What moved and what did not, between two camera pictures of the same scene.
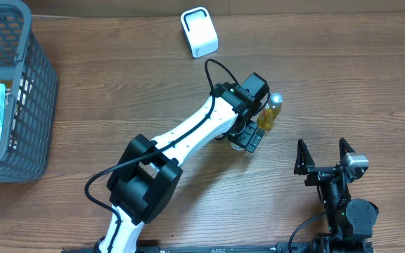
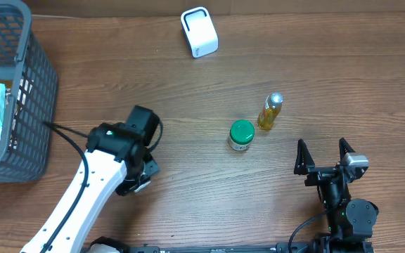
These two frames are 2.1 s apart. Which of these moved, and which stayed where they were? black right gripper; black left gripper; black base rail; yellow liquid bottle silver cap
Moved: black left gripper
Stayed: yellow liquid bottle silver cap; black base rail; black right gripper
